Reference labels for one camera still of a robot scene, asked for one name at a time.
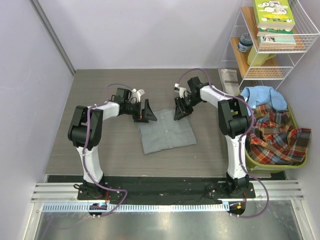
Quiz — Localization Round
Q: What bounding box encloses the yellow green cloth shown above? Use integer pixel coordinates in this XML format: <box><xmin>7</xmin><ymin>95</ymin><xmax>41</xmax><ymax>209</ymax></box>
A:
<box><xmin>247</xmin><ymin>46</ymin><xmax>277</xmax><ymax>67</ymax></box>

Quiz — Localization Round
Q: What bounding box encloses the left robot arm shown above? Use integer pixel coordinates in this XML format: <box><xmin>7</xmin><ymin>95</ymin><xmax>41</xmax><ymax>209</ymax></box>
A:
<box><xmin>67</xmin><ymin>85</ymin><xmax>158</xmax><ymax>200</ymax></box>

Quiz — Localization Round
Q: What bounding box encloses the green book on top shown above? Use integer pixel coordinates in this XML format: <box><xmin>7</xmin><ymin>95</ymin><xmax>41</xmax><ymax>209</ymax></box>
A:
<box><xmin>252</xmin><ymin>0</ymin><xmax>296</xmax><ymax>31</ymax></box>

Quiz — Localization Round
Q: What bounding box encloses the lower stacked book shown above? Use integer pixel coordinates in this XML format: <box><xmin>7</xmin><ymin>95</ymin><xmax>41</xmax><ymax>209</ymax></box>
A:
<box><xmin>257</xmin><ymin>28</ymin><xmax>296</xmax><ymax>47</ymax></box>

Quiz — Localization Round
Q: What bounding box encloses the grey long sleeve shirt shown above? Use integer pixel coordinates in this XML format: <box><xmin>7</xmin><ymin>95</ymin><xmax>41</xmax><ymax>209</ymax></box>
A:
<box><xmin>138</xmin><ymin>109</ymin><xmax>197</xmax><ymax>155</ymax></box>

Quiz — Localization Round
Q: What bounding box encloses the plastic wrapped paper packet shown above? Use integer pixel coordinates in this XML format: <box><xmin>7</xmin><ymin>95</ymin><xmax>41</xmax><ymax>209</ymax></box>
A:
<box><xmin>219</xmin><ymin>68</ymin><xmax>240</xmax><ymax>96</ymax></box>

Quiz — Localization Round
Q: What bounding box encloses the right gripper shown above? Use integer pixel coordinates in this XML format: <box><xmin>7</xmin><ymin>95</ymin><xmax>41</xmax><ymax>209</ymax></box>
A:
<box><xmin>174</xmin><ymin>95</ymin><xmax>202</xmax><ymax>121</ymax></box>

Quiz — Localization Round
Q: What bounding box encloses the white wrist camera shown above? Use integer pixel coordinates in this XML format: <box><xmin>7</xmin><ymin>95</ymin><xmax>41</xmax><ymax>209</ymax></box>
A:
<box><xmin>131</xmin><ymin>88</ymin><xmax>145</xmax><ymax>103</ymax></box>
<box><xmin>174</xmin><ymin>83</ymin><xmax>187</xmax><ymax>99</ymax></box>

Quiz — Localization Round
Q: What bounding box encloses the plaid shirt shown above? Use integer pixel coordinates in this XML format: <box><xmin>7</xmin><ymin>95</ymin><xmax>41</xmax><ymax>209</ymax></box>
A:
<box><xmin>246</xmin><ymin>104</ymin><xmax>312</xmax><ymax>166</ymax></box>

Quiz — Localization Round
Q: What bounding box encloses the white wire shelf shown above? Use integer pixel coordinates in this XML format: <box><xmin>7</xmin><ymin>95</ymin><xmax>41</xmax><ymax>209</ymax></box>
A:
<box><xmin>219</xmin><ymin>0</ymin><xmax>320</xmax><ymax>89</ymax></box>

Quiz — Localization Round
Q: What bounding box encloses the light blue shirt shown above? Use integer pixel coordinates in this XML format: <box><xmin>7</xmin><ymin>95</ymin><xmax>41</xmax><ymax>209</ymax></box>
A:
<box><xmin>239</xmin><ymin>86</ymin><xmax>288</xmax><ymax>111</ymax></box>

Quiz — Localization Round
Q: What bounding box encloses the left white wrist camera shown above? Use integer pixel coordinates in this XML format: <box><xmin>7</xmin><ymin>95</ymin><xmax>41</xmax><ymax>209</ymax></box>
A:
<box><xmin>131</xmin><ymin>88</ymin><xmax>145</xmax><ymax>103</ymax></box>

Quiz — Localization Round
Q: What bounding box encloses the small blue white jar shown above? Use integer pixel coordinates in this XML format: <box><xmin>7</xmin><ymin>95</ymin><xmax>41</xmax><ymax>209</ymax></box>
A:
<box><xmin>237</xmin><ymin>33</ymin><xmax>253</xmax><ymax>53</ymax></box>

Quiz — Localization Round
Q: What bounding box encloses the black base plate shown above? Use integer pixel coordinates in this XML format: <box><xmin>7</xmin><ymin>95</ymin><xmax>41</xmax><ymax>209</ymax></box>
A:
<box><xmin>73</xmin><ymin>176</ymin><xmax>256</xmax><ymax>211</ymax></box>

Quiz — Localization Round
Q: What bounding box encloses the green laundry basket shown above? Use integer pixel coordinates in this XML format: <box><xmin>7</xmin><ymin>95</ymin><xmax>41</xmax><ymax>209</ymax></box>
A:
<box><xmin>234</xmin><ymin>92</ymin><xmax>309</xmax><ymax>174</ymax></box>

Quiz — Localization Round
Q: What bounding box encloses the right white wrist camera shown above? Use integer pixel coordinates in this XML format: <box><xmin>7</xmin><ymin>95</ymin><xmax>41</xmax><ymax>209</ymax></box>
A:
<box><xmin>174</xmin><ymin>83</ymin><xmax>187</xmax><ymax>99</ymax></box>

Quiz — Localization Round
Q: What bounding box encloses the aluminium rail frame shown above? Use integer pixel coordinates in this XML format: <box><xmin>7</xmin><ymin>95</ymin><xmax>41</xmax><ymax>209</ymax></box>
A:
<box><xmin>22</xmin><ymin>175</ymin><xmax>320</xmax><ymax>240</ymax></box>

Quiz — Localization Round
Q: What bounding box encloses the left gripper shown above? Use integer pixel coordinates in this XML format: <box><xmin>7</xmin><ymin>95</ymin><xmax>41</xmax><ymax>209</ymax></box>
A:
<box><xmin>124</xmin><ymin>100</ymin><xmax>157</xmax><ymax>124</ymax></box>

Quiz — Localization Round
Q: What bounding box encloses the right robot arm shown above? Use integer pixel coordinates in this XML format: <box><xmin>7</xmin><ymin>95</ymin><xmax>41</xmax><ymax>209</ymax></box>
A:
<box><xmin>173</xmin><ymin>77</ymin><xmax>251</xmax><ymax>198</ymax></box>

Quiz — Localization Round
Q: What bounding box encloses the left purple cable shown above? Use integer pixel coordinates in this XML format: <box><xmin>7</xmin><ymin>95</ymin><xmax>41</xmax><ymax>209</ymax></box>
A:
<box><xmin>81</xmin><ymin>83</ymin><xmax>137</xmax><ymax>217</ymax></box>

